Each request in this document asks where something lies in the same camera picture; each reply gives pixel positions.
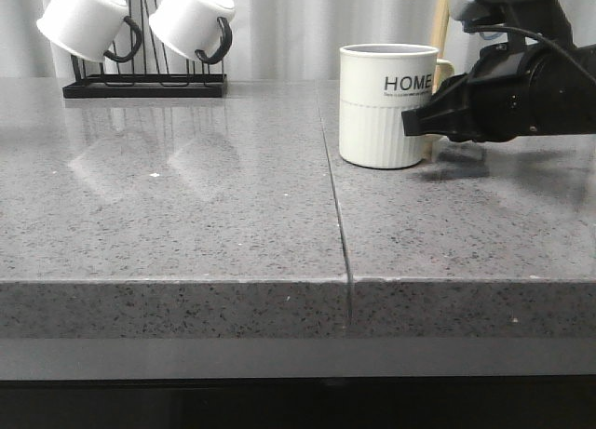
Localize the blue enamel mug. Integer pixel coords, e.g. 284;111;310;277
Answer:
449;0;493;34

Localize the black cable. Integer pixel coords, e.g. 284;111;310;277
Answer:
467;24;596;87

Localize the cream HOME mug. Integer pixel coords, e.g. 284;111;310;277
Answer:
339;44;454;169

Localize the black wire mug rack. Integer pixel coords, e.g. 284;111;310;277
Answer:
62;0;227;99

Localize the white hanging mug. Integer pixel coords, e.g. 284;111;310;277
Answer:
36;0;142;63
149;0;236;65

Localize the wooden mug tree stand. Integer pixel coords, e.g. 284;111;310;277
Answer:
430;0;450;58

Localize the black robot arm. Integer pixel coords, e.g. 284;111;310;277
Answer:
402;0;595;142

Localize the left white hanging mug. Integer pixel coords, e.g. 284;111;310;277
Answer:
36;0;142;63

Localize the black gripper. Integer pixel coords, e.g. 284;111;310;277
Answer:
401;45;595;142

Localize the right white hanging mug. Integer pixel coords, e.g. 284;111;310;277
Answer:
149;0;236;65

